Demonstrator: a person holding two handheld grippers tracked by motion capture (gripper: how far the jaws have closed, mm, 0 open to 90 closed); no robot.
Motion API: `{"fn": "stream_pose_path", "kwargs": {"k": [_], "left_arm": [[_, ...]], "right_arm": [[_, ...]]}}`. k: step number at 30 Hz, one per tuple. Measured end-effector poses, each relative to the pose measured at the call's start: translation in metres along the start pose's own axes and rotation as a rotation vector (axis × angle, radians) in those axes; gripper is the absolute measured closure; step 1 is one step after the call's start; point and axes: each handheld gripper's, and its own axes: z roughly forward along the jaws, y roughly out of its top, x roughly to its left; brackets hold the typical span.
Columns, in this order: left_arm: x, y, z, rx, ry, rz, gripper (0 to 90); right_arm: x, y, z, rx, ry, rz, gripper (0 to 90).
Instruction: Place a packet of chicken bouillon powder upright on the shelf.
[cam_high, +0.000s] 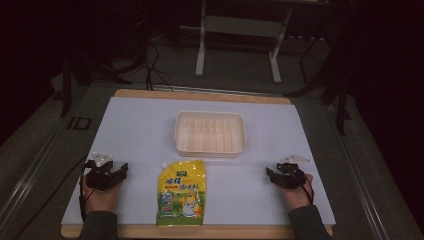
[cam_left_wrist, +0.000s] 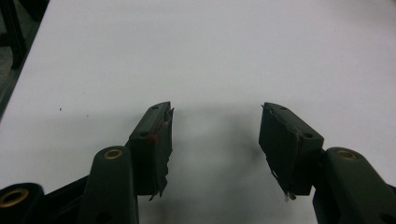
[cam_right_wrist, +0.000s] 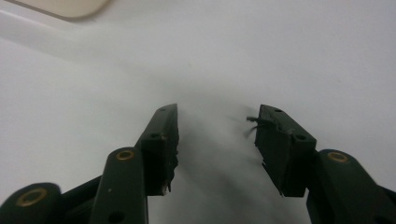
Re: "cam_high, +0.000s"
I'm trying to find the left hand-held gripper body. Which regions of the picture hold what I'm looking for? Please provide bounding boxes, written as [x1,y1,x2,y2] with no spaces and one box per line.
[83,151,122,192]

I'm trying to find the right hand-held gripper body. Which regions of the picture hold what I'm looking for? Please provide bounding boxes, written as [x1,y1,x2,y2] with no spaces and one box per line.
[275,154,312,191]

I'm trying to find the person's right hand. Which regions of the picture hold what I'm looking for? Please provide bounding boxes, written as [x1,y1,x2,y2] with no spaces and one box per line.
[281,173,315,212]

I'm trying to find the person's left hand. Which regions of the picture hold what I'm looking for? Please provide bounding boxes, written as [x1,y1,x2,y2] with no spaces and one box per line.
[82,175,123,214]

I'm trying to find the white table mat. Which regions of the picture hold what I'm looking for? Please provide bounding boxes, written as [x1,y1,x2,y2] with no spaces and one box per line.
[60,96,337,227]

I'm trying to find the yellow green spouted pouch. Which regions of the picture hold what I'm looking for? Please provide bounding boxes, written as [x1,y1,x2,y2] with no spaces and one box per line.
[155,159,207,227]

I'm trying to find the white plastic basket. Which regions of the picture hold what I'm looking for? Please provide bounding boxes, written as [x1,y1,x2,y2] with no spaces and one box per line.
[173,110,247,159]

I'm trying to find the black stand with legs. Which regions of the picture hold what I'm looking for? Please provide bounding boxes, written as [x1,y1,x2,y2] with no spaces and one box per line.
[59,49,134,118]

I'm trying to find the black tripod stand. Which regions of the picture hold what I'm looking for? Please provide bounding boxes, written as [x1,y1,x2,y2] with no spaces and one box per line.
[285,19,353,136]

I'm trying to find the white metal stand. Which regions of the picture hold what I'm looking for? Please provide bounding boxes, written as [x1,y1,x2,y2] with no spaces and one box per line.
[194,0,295,85]

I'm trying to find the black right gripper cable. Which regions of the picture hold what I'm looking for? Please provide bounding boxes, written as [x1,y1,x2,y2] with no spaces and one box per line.
[288,168,315,206]

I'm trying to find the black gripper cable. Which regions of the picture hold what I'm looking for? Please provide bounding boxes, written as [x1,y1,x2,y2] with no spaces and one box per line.
[288,168,315,206]
[78,159,98,222]

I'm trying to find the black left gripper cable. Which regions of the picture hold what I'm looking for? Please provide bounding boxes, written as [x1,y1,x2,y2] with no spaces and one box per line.
[78,159,98,222]

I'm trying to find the black rectangular bracket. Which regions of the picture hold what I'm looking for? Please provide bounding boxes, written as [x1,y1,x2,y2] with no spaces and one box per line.
[67,116,93,131]

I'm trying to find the grey metal rail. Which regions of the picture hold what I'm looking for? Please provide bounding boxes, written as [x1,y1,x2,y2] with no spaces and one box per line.
[0,109,79,231]
[324,104,398,240]

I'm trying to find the black floor cables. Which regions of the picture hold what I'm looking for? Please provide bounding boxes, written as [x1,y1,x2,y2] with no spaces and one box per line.
[142,39,175,92]

